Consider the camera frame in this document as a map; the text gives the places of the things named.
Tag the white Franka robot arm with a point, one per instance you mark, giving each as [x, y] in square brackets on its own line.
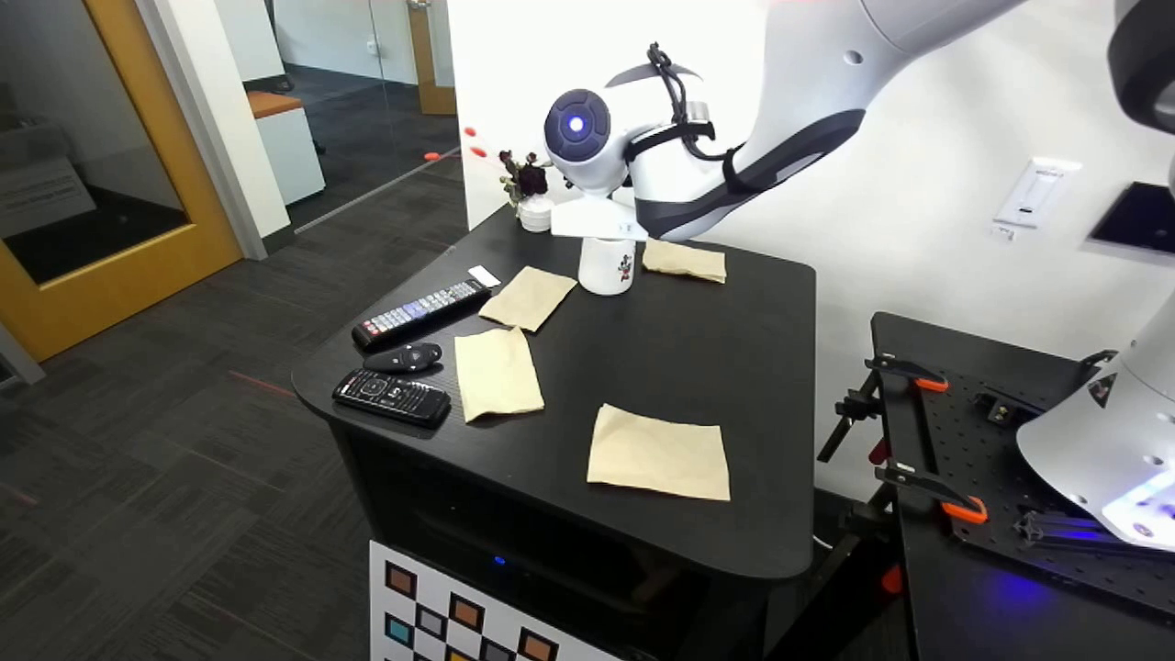
[831, 60]

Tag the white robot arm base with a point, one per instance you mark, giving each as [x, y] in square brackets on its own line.
[1101, 440]

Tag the white patterned mug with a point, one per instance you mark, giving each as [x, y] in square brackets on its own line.
[608, 265]

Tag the flat beige paper napkin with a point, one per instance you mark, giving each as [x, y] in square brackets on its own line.
[530, 298]

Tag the beige napkin with curled edge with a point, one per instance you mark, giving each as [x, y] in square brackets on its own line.
[497, 374]

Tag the large folded beige napkin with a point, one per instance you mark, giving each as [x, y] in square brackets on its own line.
[683, 263]

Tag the crumpled beige paper napkin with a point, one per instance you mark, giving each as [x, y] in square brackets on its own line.
[657, 453]

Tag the white vase with flowers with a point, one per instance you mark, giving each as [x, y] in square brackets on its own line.
[530, 185]

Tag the long black remote control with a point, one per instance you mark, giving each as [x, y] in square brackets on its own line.
[418, 312]

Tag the small oval black remote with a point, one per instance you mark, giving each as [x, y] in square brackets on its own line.
[404, 356]

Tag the wide black remote control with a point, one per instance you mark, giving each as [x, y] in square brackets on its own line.
[389, 398]

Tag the black table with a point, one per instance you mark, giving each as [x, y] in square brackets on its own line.
[404, 499]

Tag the colour checker calibration board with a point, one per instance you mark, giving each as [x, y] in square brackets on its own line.
[461, 609]

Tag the white cabinet with wooden top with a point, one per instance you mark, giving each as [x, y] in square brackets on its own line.
[290, 144]

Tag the yellow wooden door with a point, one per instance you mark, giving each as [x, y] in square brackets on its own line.
[110, 258]

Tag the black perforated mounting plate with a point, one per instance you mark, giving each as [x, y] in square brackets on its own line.
[1039, 553]

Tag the white wall switch plate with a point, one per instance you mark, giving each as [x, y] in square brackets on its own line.
[1036, 192]

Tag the black wall box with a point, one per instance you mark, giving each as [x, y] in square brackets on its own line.
[1138, 218]

